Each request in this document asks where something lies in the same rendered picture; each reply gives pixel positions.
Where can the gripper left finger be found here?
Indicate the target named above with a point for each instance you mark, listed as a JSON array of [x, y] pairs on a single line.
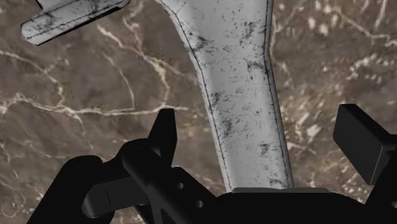
[[145, 183]]

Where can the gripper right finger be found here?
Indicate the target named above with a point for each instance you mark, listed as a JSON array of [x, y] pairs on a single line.
[[363, 142]]

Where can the scuffed white metal flat piece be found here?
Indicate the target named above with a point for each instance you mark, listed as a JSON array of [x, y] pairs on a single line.
[[68, 18]]

